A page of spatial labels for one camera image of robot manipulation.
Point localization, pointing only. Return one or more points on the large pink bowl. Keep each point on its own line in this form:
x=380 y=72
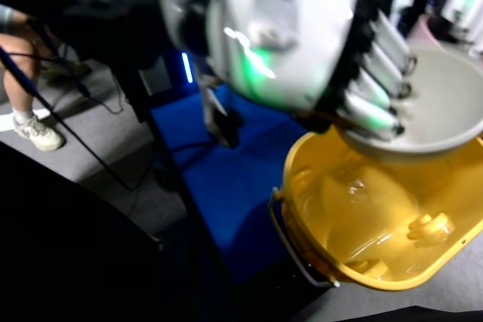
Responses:
x=424 y=33

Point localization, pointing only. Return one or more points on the small grey bowl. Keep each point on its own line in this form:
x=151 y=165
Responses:
x=445 y=111

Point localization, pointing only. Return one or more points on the yellow plastic bucket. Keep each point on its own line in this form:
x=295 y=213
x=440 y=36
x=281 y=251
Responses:
x=377 y=205

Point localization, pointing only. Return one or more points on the black box with blue light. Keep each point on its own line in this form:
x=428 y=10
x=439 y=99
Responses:
x=166 y=77

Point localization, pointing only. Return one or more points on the blue table cloth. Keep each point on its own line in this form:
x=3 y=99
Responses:
x=234 y=186

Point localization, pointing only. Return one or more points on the dark tripod pole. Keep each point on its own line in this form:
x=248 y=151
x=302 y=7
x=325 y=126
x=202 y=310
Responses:
x=56 y=114

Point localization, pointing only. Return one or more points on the white shoe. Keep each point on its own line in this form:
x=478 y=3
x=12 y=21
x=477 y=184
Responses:
x=37 y=134

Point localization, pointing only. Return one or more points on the person's leg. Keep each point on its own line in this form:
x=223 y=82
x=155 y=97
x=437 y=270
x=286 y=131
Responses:
x=17 y=69

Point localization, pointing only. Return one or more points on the black and white bracket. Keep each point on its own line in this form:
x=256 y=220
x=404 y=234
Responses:
x=224 y=122

